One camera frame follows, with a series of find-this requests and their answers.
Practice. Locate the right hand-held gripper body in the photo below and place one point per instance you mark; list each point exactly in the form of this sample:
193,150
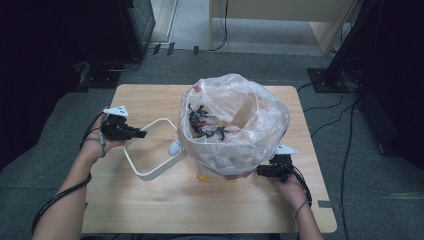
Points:
282,166

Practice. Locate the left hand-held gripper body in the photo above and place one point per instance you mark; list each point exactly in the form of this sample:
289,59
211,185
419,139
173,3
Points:
115,130

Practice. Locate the white bin with face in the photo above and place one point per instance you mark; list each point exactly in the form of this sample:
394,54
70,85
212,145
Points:
175,148

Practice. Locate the clear plastic bag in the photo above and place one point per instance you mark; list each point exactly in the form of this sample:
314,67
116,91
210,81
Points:
253,130

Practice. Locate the person's left hand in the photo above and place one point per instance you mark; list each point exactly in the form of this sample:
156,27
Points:
95,143

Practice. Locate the person's right hand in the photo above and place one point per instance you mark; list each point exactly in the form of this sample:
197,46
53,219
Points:
290,190

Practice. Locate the black metal stand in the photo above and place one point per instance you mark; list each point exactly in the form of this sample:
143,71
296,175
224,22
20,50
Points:
330,80
100,78

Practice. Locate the grey tape piece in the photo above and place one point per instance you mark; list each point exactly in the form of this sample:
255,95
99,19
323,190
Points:
325,204

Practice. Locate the dark glass cabinet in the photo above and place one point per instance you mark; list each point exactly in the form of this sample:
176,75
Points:
140,23

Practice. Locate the dark floor box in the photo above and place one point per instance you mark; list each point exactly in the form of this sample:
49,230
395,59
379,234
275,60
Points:
378,120

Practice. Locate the beige wooden desk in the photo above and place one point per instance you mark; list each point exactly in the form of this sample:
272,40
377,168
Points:
283,8

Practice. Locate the black floor bracket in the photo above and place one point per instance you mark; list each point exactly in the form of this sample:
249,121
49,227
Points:
156,48
196,50
170,48

